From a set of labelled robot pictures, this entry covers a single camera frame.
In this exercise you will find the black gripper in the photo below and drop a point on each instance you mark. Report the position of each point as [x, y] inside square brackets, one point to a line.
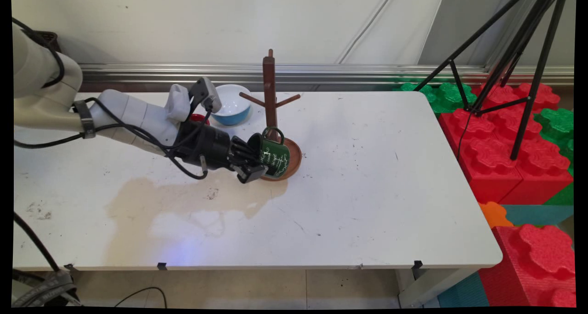
[206, 146]

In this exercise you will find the green mug with white print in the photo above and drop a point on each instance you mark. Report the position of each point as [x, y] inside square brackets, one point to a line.
[274, 155]

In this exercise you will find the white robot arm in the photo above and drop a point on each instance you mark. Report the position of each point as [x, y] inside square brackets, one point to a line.
[128, 114]

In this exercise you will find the blue bowl white inside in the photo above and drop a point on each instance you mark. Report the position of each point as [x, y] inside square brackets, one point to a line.
[234, 107]

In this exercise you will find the red mug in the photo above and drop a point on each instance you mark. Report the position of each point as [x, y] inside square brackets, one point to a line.
[200, 118]

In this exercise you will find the wooden mug tree stand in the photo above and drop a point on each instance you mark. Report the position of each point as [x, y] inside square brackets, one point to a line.
[269, 93]

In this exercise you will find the black table edge clip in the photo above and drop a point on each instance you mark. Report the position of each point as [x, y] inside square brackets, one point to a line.
[417, 264]
[162, 265]
[70, 267]

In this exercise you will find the green foam block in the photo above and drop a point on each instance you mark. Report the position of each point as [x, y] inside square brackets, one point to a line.
[443, 97]
[558, 125]

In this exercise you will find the white table leg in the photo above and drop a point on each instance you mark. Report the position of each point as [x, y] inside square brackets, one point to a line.
[427, 288]

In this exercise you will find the dark brown box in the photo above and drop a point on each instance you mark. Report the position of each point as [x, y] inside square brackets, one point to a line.
[48, 38]

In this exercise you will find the red foam block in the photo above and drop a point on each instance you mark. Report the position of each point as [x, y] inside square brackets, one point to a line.
[537, 268]
[546, 167]
[487, 162]

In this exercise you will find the orange foam piece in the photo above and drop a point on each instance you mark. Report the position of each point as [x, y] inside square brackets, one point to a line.
[494, 214]

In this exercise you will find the teal foam panel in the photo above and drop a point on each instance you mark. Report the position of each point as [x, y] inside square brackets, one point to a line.
[464, 293]
[537, 215]

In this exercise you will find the black tripod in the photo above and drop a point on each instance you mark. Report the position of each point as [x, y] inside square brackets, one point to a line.
[528, 42]

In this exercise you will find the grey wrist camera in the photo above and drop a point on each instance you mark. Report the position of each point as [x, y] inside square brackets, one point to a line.
[206, 93]

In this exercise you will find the metal wall rail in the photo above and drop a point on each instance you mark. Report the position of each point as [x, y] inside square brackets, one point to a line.
[344, 75]

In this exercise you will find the white wall conduit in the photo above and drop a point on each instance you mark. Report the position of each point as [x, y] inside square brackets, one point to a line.
[367, 26]

